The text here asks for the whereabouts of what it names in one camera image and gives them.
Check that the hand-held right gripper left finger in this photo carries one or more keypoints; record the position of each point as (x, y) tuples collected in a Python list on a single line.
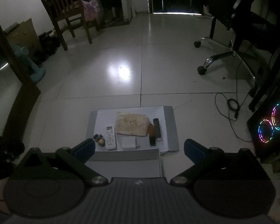
[(85, 150)]

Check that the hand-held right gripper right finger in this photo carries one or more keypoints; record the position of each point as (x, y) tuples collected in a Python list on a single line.
[(193, 152)]

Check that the small round figurine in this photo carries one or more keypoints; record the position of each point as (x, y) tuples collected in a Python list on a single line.
[(100, 141)]

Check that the white remote control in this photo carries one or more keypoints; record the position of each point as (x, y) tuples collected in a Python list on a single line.
[(110, 137)]

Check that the white box lid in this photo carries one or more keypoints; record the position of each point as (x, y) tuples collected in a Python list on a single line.
[(100, 121)]

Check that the grey cardboard box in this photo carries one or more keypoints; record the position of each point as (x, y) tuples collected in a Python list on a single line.
[(121, 165)]

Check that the black cylindrical case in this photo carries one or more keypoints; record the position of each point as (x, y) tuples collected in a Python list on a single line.
[(157, 128)]

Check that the white charger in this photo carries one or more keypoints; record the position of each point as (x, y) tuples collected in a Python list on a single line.
[(128, 143)]

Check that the amber glass bottle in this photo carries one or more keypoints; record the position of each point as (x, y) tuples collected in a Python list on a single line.
[(151, 133)]

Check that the beige bear-print tissue pack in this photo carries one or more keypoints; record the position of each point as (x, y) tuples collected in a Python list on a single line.
[(130, 124)]

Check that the computer case with coloured fans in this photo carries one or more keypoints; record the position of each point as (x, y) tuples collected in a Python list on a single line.
[(266, 130)]

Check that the dark wooden cabinet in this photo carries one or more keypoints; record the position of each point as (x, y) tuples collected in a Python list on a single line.
[(21, 98)]

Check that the teal fan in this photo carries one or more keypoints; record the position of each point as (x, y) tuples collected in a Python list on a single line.
[(37, 73)]

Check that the pile of dark shoes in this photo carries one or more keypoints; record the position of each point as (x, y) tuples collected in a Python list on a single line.
[(47, 44)]

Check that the brown cardboard box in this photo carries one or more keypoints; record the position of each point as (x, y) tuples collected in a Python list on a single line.
[(25, 35)]

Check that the wooden chair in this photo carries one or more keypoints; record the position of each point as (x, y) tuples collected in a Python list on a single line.
[(60, 11)]

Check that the pink cloth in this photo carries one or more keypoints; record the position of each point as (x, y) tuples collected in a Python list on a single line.
[(89, 9)]

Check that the office chair with chrome base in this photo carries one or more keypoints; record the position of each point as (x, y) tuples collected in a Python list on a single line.
[(224, 0)]

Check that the white open cabinet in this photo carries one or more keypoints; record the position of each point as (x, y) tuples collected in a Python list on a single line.
[(127, 0)]

